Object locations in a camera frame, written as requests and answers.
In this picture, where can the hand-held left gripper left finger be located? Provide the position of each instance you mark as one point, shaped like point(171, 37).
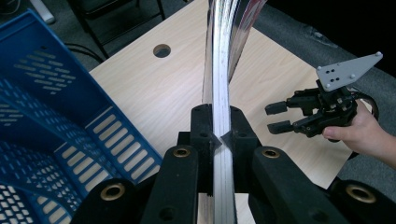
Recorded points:
point(200, 130)

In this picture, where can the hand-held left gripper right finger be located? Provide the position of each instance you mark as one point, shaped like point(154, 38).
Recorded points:
point(241, 130)

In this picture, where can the glossy colourful magazine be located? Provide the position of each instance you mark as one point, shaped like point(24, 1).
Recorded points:
point(221, 93)

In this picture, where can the blue plastic crate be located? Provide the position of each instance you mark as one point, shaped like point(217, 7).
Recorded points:
point(46, 124)

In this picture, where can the black metal stand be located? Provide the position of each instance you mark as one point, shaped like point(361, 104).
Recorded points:
point(124, 18)

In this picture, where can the white tube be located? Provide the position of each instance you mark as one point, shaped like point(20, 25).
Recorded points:
point(42, 11)

